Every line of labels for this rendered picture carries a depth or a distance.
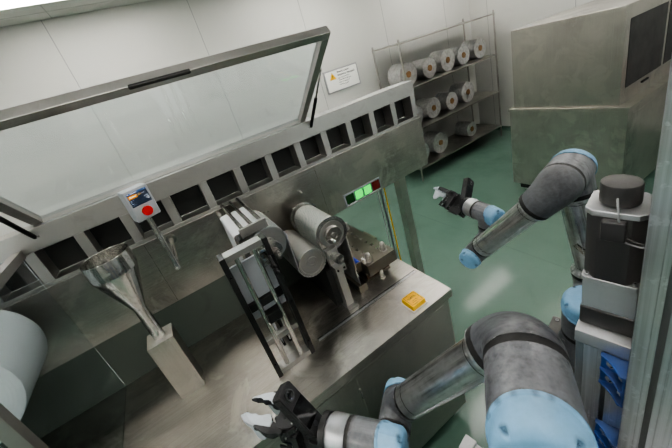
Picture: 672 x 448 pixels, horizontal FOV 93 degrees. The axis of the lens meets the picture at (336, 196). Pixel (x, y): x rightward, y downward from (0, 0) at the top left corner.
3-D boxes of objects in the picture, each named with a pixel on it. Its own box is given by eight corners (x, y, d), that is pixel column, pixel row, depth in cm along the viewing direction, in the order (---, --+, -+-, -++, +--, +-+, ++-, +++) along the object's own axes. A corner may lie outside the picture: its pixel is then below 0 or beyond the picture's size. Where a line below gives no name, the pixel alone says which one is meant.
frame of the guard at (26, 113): (-138, 178, 60) (-147, 147, 62) (36, 241, 110) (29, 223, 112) (342, 39, 105) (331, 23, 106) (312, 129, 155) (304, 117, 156)
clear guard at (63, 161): (-102, 152, 66) (-102, 150, 66) (41, 220, 111) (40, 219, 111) (321, 36, 107) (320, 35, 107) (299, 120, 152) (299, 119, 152)
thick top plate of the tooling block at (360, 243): (370, 277, 143) (367, 266, 140) (327, 246, 176) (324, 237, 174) (397, 259, 149) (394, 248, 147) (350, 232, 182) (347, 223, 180)
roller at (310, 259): (304, 281, 129) (295, 258, 124) (281, 258, 150) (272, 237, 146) (328, 266, 134) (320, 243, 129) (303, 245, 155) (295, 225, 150)
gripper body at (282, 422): (279, 453, 68) (329, 468, 63) (267, 424, 66) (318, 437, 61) (295, 419, 75) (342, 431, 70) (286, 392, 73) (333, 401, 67)
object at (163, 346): (176, 409, 117) (87, 292, 95) (173, 382, 129) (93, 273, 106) (213, 384, 122) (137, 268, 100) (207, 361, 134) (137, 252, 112)
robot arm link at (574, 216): (571, 313, 107) (532, 166, 94) (584, 286, 115) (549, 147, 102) (617, 323, 97) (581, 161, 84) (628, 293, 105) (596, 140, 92)
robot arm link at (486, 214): (492, 233, 117) (490, 214, 114) (470, 223, 127) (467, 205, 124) (508, 225, 119) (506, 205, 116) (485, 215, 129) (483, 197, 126)
